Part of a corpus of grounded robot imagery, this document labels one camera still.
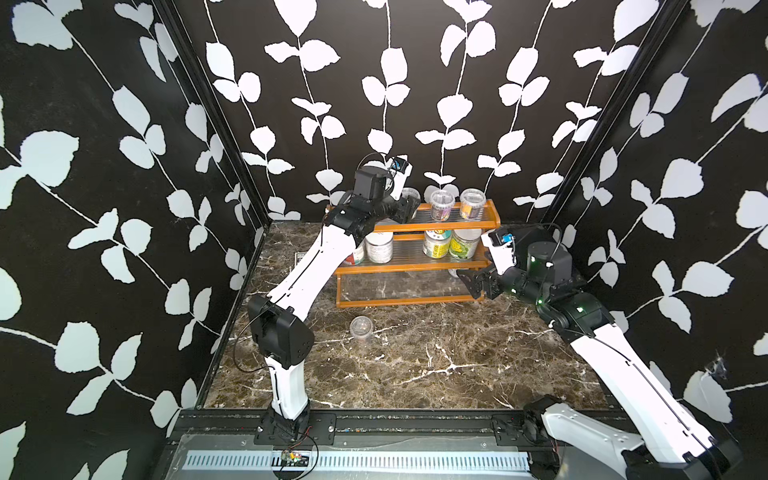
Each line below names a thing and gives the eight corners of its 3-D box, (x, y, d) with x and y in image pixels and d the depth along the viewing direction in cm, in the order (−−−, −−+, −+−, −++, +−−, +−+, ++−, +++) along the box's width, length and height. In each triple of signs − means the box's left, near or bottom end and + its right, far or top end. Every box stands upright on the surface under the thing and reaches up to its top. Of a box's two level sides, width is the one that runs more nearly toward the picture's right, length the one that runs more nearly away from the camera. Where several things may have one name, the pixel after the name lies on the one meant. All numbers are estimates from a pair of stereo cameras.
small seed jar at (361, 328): (351, 342, 91) (349, 333, 85) (353, 325, 94) (351, 315, 89) (372, 343, 91) (371, 333, 85) (373, 325, 94) (372, 315, 89)
